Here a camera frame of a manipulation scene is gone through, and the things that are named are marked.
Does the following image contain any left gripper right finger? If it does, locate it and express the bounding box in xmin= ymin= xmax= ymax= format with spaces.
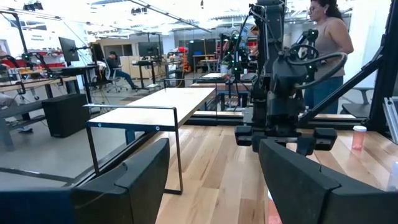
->
xmin=257 ymin=138 xmax=398 ymax=224

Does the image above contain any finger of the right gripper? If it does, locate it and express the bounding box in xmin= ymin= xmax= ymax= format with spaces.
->
xmin=251 ymin=135 xmax=268 ymax=153
xmin=297 ymin=136 xmax=315 ymax=156

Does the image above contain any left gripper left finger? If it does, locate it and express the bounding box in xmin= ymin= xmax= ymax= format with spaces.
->
xmin=70 ymin=138 xmax=171 ymax=224

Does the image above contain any pink medicine bottle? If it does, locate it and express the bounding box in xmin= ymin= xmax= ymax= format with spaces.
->
xmin=351 ymin=125 xmax=368 ymax=152
xmin=267 ymin=190 xmax=282 ymax=224

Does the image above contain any wide clear pill jar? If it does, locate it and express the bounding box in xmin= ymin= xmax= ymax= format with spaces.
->
xmin=387 ymin=161 xmax=398 ymax=191

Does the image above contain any black chair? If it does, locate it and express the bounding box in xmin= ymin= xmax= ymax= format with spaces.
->
xmin=340 ymin=86 xmax=374 ymax=118

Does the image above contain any background wooden table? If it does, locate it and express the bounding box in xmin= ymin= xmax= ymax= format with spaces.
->
xmin=190 ymin=81 xmax=253 ymax=112

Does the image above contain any person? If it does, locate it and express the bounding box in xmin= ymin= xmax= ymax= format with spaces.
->
xmin=0 ymin=91 xmax=34 ymax=134
xmin=303 ymin=0 xmax=355 ymax=114
xmin=105 ymin=51 xmax=141 ymax=91
xmin=248 ymin=25 xmax=261 ymax=57

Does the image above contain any black box cabinet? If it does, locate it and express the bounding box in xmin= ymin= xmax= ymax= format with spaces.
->
xmin=41 ymin=93 xmax=91 ymax=139

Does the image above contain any white office chair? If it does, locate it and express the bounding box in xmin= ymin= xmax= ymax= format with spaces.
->
xmin=104 ymin=60 xmax=128 ymax=93

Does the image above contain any black computer monitor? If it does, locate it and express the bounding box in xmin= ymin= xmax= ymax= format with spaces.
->
xmin=137 ymin=41 xmax=162 ymax=58
xmin=58 ymin=36 xmax=80 ymax=67

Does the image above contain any wooden workbench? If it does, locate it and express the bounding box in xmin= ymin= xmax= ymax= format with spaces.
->
xmin=0 ymin=76 xmax=81 ymax=94

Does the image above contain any black ceiling spotlight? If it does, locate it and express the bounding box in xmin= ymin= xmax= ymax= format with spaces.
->
xmin=130 ymin=6 xmax=149 ymax=16
xmin=22 ymin=1 xmax=44 ymax=12

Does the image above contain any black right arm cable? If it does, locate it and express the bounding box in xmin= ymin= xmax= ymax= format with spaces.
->
xmin=285 ymin=44 xmax=348 ymax=90

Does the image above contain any wooden shelf black frame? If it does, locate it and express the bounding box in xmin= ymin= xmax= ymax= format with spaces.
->
xmin=83 ymin=86 xmax=218 ymax=195

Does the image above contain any silver metal bracket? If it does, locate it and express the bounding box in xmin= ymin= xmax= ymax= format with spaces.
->
xmin=382 ymin=96 xmax=398 ymax=144

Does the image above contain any black aluminium table frame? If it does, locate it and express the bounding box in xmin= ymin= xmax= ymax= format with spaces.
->
xmin=73 ymin=0 xmax=398 ymax=187

